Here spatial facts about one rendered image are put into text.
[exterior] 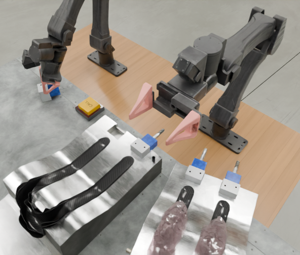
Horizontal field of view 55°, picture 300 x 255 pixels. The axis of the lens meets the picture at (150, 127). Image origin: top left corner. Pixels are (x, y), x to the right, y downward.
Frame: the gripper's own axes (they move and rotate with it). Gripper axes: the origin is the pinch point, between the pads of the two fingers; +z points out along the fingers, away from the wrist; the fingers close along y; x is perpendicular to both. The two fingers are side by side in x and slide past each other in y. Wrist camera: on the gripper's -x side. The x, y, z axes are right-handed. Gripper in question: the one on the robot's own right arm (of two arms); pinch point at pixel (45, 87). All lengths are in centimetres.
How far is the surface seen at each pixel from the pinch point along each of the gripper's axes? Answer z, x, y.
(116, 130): -11.2, 16.6, 31.6
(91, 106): -6.4, 13.4, 15.1
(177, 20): 8, 155, -151
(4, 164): 13.5, -13.8, 27.1
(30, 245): 5, -11, 60
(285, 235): 25, 128, 68
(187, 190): -17, 29, 60
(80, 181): -5.7, 2.0, 47.8
